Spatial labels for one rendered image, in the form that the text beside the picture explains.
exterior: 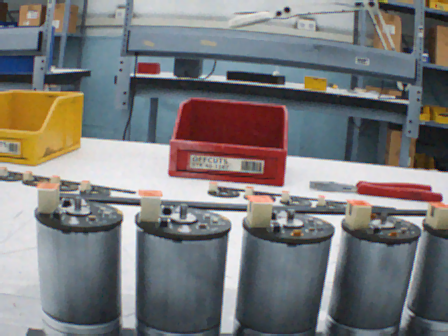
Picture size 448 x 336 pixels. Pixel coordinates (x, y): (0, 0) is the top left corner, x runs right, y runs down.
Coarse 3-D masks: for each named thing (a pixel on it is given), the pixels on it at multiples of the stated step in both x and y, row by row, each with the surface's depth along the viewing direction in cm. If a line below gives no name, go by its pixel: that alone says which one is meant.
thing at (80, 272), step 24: (48, 240) 14; (72, 240) 14; (96, 240) 14; (120, 240) 15; (48, 264) 14; (72, 264) 14; (96, 264) 14; (120, 264) 15; (48, 288) 14; (72, 288) 14; (96, 288) 14; (120, 288) 15; (48, 312) 14; (72, 312) 14; (96, 312) 14; (120, 312) 15
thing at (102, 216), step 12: (60, 204) 15; (72, 204) 15; (96, 204) 16; (36, 216) 14; (48, 216) 14; (60, 216) 14; (72, 216) 14; (96, 216) 15; (108, 216) 15; (120, 216) 15; (60, 228) 14; (72, 228) 14; (84, 228) 14; (96, 228) 14; (108, 228) 14
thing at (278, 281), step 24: (264, 240) 14; (240, 264) 15; (264, 264) 15; (288, 264) 14; (312, 264) 15; (240, 288) 15; (264, 288) 15; (288, 288) 14; (312, 288) 15; (240, 312) 15; (264, 312) 15; (288, 312) 15; (312, 312) 15
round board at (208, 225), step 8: (160, 208) 16; (168, 208) 16; (176, 208) 16; (136, 216) 15; (200, 216) 16; (208, 216) 15; (216, 216) 16; (136, 224) 15; (144, 224) 14; (152, 224) 14; (160, 224) 14; (168, 224) 14; (176, 224) 15; (192, 224) 15; (200, 224) 14; (208, 224) 15; (216, 224) 15; (224, 224) 15; (152, 232) 14; (160, 232) 14; (168, 232) 14; (176, 232) 14; (184, 232) 14; (192, 232) 14; (200, 232) 14; (208, 232) 14; (216, 232) 14; (224, 232) 14
